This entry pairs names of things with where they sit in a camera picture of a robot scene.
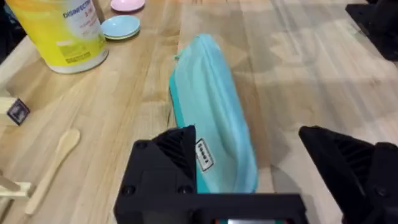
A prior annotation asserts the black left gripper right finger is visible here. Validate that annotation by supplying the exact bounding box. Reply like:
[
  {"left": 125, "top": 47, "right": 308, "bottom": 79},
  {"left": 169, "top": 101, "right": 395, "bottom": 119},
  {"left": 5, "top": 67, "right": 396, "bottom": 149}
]
[{"left": 298, "top": 125, "right": 398, "bottom": 224}]

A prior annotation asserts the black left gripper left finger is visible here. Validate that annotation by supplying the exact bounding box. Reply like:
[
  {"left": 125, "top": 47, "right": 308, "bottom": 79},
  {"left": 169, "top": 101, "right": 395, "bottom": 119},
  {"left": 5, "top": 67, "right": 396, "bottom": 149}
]
[{"left": 117, "top": 124, "right": 198, "bottom": 200}]

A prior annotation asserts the teal zip bag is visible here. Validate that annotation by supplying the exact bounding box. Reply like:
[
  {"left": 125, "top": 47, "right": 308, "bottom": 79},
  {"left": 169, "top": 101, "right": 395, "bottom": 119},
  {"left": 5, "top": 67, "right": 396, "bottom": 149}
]
[{"left": 169, "top": 33, "right": 259, "bottom": 194}]

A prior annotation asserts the wooden spoon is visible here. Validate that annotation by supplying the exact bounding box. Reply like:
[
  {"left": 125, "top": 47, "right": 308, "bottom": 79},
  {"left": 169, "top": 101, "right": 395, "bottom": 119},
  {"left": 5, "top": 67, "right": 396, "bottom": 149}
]
[{"left": 24, "top": 128, "right": 81, "bottom": 216}]

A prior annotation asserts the light blue plate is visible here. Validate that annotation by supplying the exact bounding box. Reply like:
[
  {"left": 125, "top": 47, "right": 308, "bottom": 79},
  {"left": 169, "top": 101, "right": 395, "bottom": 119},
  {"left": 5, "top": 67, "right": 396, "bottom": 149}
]
[{"left": 101, "top": 14, "right": 141, "bottom": 41}]

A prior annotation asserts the yellow and white tub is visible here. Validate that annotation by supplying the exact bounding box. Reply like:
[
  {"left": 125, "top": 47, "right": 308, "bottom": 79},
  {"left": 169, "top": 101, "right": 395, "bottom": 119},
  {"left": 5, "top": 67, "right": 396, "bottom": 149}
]
[{"left": 4, "top": 0, "right": 109, "bottom": 75}]

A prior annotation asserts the pink plate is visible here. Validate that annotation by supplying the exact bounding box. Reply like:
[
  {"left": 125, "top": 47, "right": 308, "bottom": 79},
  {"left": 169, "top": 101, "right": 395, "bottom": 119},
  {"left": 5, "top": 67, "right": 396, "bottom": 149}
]
[{"left": 110, "top": 0, "right": 146, "bottom": 13}]

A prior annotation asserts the wooden cup stand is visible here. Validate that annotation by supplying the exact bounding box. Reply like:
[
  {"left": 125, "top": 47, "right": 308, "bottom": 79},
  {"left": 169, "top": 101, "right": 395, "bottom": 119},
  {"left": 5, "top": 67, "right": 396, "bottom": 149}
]
[{"left": 0, "top": 96, "right": 32, "bottom": 200}]

